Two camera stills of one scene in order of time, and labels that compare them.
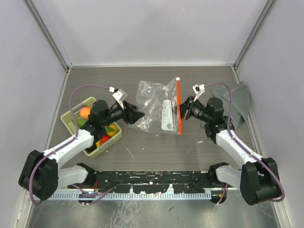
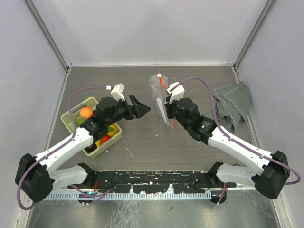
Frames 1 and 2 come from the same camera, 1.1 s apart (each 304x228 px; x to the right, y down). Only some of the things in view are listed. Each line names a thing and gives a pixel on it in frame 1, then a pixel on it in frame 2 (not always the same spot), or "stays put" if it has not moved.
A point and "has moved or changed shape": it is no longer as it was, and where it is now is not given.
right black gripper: [185, 108] -> [169, 106]
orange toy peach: [84, 111] stays put
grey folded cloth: [240, 103] stays put
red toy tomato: [104, 138] stays put
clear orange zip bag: [161, 106] has moved or changed shape
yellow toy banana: [98, 143] stays put
